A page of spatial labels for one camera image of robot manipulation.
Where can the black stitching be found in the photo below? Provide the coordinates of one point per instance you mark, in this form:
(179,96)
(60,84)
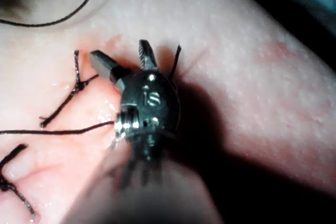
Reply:
(78,85)

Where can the dark right arm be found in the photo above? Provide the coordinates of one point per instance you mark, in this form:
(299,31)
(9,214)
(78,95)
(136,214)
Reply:
(147,203)

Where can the right arm needle driver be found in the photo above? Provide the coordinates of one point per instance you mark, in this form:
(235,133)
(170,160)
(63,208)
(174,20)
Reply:
(155,103)

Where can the black thread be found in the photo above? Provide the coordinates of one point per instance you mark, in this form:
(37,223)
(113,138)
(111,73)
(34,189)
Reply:
(52,131)

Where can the right arm needle driver jaw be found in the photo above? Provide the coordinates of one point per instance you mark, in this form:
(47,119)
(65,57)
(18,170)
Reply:
(147,56)
(105,65)

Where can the tissue pad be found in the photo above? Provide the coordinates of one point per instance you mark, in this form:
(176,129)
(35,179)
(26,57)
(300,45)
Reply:
(236,51)

